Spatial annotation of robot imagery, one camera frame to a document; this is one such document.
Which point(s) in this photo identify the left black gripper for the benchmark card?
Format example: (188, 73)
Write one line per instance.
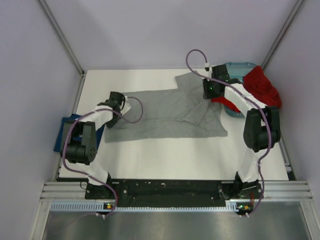
(110, 124)

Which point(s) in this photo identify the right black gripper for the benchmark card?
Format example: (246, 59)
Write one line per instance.
(206, 82)

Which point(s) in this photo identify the grey t shirt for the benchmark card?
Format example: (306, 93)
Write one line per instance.
(170, 113)

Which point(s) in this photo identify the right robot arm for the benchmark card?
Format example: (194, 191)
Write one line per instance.
(261, 128)

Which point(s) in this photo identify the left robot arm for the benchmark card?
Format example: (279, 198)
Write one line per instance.
(81, 137)

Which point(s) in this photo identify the teal plastic basket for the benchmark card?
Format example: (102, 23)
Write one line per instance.
(237, 70)

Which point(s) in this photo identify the dark red t shirt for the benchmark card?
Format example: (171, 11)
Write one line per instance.
(256, 83)

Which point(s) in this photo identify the folded blue t shirt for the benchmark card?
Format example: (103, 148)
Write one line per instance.
(57, 146)

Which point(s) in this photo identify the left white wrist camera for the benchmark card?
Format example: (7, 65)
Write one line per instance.
(125, 105)

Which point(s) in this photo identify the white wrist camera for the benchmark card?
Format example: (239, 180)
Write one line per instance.
(125, 105)
(209, 69)

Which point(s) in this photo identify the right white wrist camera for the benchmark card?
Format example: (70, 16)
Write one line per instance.
(209, 69)

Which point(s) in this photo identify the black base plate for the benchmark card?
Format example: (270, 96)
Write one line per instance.
(160, 193)

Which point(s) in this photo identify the aluminium frame rail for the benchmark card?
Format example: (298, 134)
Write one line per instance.
(274, 191)

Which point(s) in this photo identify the left aluminium corner post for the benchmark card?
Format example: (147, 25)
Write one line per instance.
(61, 36)

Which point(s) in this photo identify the aluminium corner post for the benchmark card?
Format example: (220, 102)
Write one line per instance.
(61, 36)
(293, 14)

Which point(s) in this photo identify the right aluminium corner post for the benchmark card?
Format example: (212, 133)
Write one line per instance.
(293, 14)

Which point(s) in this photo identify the grey slotted cable duct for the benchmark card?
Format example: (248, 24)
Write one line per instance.
(60, 206)

